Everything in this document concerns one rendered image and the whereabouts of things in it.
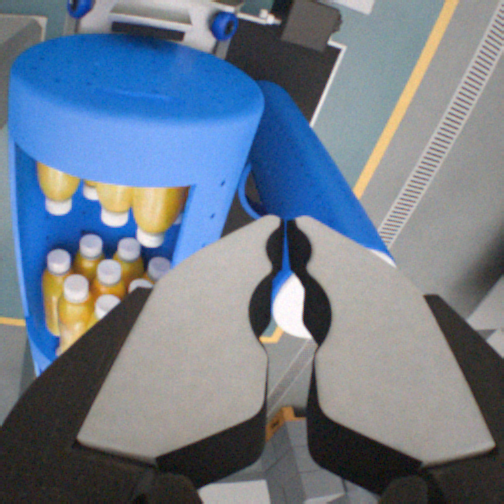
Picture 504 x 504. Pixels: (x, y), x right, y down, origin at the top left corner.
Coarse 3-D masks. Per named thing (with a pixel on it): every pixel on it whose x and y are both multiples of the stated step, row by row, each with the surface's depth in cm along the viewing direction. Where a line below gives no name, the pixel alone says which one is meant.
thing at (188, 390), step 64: (192, 256) 9; (256, 256) 9; (192, 320) 8; (256, 320) 9; (128, 384) 6; (192, 384) 6; (256, 384) 6; (128, 448) 5; (192, 448) 5; (256, 448) 6
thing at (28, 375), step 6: (30, 348) 157; (24, 354) 154; (30, 354) 155; (24, 360) 152; (30, 360) 153; (24, 366) 150; (30, 366) 151; (24, 372) 148; (30, 372) 149; (24, 378) 146; (30, 378) 147; (24, 384) 144; (24, 390) 142; (18, 396) 139
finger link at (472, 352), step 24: (432, 312) 8; (456, 312) 8; (456, 336) 7; (480, 336) 7; (456, 360) 7; (480, 360) 6; (480, 384) 6; (480, 408) 6; (480, 456) 5; (432, 480) 5; (456, 480) 5; (480, 480) 4
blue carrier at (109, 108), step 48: (48, 48) 38; (96, 48) 41; (144, 48) 45; (192, 48) 51; (48, 96) 30; (96, 96) 32; (144, 96) 35; (192, 96) 37; (240, 96) 41; (48, 144) 32; (96, 144) 31; (144, 144) 32; (192, 144) 34; (240, 144) 39; (192, 192) 39; (48, 240) 63; (192, 240) 44; (48, 336) 77
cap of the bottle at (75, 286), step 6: (72, 276) 60; (78, 276) 61; (66, 282) 59; (72, 282) 59; (78, 282) 60; (84, 282) 60; (66, 288) 58; (72, 288) 59; (78, 288) 59; (84, 288) 59; (66, 294) 59; (72, 294) 58; (78, 294) 59; (84, 294) 60
